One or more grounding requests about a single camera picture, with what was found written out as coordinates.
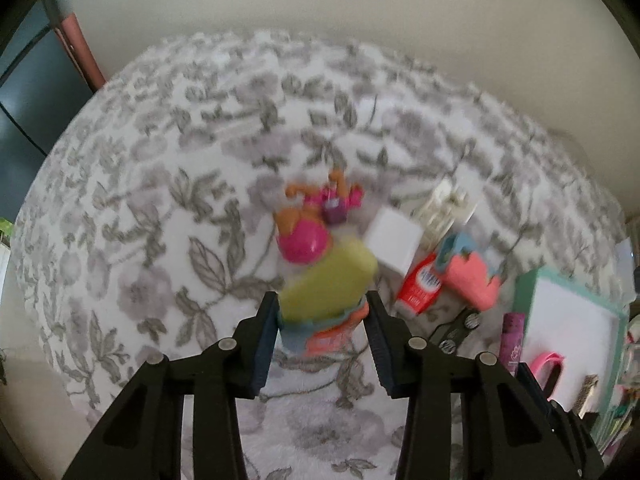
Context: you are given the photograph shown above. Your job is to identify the dark glass panel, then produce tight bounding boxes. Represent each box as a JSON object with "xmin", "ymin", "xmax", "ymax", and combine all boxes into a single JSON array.
[{"xmin": 0, "ymin": 5, "xmax": 93, "ymax": 171}]

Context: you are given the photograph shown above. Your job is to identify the grey floral blanket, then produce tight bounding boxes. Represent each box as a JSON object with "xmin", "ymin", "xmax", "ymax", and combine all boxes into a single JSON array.
[{"xmin": 10, "ymin": 30, "xmax": 628, "ymax": 480}]

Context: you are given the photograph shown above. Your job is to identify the white hair claw clip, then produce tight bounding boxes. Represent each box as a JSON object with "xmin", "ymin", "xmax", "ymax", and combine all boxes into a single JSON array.
[{"xmin": 412, "ymin": 177, "xmax": 476, "ymax": 241}]

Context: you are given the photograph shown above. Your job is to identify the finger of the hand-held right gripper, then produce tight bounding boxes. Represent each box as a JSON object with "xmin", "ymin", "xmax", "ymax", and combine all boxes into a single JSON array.
[{"xmin": 516, "ymin": 361, "xmax": 554, "ymax": 414}]

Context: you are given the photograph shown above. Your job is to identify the gold patterned slim box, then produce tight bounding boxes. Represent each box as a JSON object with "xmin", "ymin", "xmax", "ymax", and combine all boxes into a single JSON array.
[{"xmin": 577, "ymin": 374, "xmax": 601, "ymax": 418}]

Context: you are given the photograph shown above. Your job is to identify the white charger cube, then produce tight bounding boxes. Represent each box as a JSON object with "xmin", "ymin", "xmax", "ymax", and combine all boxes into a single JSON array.
[{"xmin": 363, "ymin": 207, "xmax": 423, "ymax": 277}]

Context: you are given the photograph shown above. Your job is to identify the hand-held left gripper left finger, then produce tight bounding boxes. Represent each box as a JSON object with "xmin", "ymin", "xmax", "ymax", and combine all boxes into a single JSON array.
[{"xmin": 60, "ymin": 291, "xmax": 281, "ymax": 480}]

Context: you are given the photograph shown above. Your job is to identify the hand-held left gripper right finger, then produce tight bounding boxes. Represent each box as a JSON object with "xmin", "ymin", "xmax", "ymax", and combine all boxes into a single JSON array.
[{"xmin": 366, "ymin": 294, "xmax": 576, "ymax": 480}]

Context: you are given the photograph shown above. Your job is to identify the teal shallow cardboard tray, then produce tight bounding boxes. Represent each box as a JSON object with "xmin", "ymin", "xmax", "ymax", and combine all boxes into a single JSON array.
[{"xmin": 510, "ymin": 267, "xmax": 630, "ymax": 456}]

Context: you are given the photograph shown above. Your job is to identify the pink doll figurine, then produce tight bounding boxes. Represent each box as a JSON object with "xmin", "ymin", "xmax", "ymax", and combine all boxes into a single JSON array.
[{"xmin": 272, "ymin": 180, "xmax": 365, "ymax": 267}]

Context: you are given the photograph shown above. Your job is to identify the coral pink plastic case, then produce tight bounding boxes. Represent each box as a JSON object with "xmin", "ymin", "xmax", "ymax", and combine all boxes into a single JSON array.
[{"xmin": 435, "ymin": 232, "xmax": 503, "ymax": 312}]

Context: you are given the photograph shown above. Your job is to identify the purple tube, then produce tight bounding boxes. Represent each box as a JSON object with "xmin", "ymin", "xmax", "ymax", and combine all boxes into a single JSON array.
[{"xmin": 500, "ymin": 312, "xmax": 527, "ymax": 373}]

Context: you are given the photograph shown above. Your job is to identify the yellow eraser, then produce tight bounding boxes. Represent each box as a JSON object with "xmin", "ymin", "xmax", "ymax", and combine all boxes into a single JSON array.
[{"xmin": 277, "ymin": 237, "xmax": 379, "ymax": 358}]

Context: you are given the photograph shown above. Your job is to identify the pink board edge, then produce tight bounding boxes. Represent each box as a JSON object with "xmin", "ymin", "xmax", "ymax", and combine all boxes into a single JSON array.
[{"xmin": 55, "ymin": 12, "xmax": 106, "ymax": 93}]

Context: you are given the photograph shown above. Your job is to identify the pink ring handle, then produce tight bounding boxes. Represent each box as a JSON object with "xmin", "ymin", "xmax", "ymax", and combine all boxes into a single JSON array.
[{"xmin": 530, "ymin": 352, "xmax": 566, "ymax": 401}]

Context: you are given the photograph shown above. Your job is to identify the red squeeze bottle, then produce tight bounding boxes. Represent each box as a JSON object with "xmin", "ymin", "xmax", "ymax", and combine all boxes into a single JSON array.
[{"xmin": 395, "ymin": 252, "xmax": 446, "ymax": 317}]

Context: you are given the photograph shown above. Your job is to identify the small purple toy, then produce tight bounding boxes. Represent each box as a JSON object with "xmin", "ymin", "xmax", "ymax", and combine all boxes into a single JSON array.
[{"xmin": 322, "ymin": 170, "xmax": 351, "ymax": 226}]

